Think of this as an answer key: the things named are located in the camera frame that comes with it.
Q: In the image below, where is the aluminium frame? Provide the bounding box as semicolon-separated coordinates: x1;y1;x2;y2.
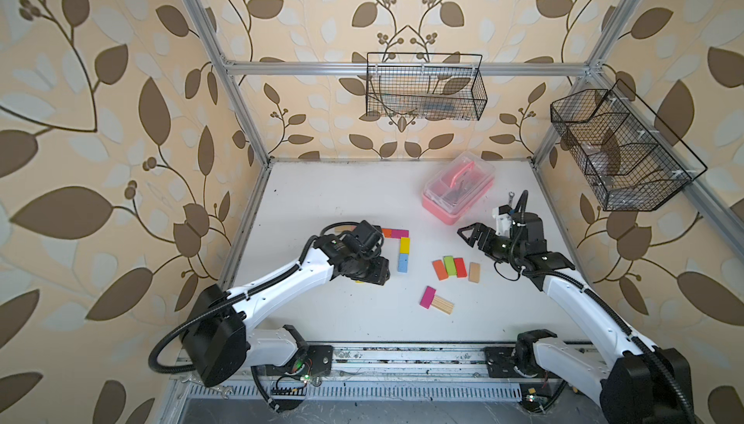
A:
181;0;743;244

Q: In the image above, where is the blue block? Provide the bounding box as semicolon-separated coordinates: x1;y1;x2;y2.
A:
397;253;409;273

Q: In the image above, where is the orange-red block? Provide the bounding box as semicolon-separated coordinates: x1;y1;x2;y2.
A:
432;259;450;281

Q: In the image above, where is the black wire basket back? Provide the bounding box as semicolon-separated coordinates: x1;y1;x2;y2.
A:
365;51;488;121

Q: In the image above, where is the ridged wood block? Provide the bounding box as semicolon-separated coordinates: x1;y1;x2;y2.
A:
430;296;455;315

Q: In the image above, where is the pink plastic storage box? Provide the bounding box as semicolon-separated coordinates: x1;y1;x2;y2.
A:
422;152;495;226

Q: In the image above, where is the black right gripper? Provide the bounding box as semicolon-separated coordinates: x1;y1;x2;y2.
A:
458;222;524;266

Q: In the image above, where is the green block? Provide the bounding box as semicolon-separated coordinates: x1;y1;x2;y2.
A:
443;255;457;277

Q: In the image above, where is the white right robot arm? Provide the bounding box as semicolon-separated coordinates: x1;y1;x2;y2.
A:
457;193;697;423

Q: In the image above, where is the magenta slanted block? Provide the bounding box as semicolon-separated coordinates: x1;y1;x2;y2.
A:
420;286;436;309

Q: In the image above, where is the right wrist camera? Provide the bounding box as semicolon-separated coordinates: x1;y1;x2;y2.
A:
492;205;513;237

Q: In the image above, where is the black wire basket right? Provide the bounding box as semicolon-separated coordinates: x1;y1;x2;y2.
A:
550;79;707;212

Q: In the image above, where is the red block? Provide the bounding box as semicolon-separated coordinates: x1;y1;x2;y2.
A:
453;257;468;279

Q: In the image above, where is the black wire basket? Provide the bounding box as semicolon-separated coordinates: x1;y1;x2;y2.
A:
365;51;488;121
550;79;707;212

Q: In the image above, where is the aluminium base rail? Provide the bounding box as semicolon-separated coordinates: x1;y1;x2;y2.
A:
167;341;652;405

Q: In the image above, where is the yellow block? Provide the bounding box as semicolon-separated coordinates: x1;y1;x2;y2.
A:
399;237;411;255

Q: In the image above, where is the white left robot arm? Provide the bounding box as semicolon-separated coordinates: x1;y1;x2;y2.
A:
147;221;391;412

